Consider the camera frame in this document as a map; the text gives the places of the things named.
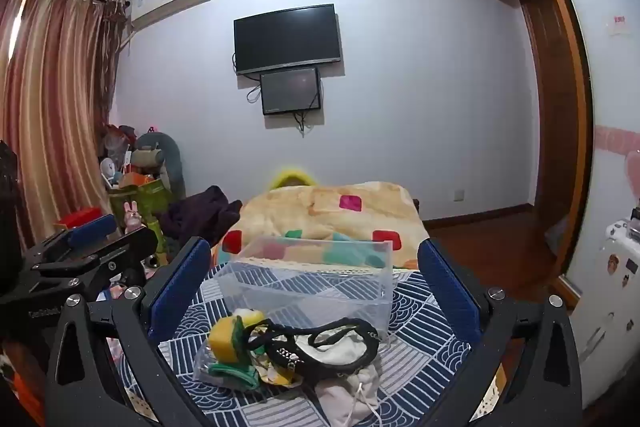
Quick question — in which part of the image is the grey plush cushion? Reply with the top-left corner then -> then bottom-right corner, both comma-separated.
131,132 -> 185,198

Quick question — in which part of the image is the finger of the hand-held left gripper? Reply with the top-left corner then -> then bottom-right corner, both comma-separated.
75,226 -> 160,294
31,213 -> 120,277

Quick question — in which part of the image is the yellow round object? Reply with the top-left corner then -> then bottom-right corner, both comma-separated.
270,166 -> 312,190

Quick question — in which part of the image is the red box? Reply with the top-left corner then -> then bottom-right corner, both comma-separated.
54,207 -> 104,231

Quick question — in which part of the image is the orange patterned cloth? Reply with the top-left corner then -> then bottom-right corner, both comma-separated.
0,341 -> 47,427

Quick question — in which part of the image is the white drawstring pouch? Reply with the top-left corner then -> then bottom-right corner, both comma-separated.
315,364 -> 384,427

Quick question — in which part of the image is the large black wall television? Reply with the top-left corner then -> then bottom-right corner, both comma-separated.
233,4 -> 344,76

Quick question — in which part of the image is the clear plastic bag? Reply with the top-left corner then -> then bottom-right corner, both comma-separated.
192,341 -> 261,392

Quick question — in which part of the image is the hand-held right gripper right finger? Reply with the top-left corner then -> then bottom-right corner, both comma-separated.
417,237 -> 586,427

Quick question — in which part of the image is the blue patterned bedsheet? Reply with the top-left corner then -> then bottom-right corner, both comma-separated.
107,257 -> 506,427

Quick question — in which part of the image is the dark purple cloth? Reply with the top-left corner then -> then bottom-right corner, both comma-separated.
160,185 -> 244,254

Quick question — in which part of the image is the clear plastic storage box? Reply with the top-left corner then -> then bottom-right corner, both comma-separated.
214,234 -> 394,343

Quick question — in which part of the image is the wooden wardrobe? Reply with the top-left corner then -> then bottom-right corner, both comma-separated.
440,0 -> 594,294

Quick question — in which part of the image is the yellow blanket with coloured squares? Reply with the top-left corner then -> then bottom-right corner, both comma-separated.
212,181 -> 432,271

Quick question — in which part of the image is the pink bunny toy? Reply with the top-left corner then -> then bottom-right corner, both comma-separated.
123,201 -> 146,234

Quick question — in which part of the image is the small black wall monitor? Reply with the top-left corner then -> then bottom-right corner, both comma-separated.
259,66 -> 322,116

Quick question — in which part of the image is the striped red-brown curtain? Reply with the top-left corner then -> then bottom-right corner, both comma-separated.
0,0 -> 127,235

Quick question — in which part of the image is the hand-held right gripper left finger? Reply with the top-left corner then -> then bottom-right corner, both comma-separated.
45,236 -> 221,427

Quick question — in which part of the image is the yellow sponge toy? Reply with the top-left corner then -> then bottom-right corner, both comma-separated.
207,307 -> 267,365

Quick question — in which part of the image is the frosted glass sliding door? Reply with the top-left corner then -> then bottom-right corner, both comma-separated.
530,0 -> 640,303

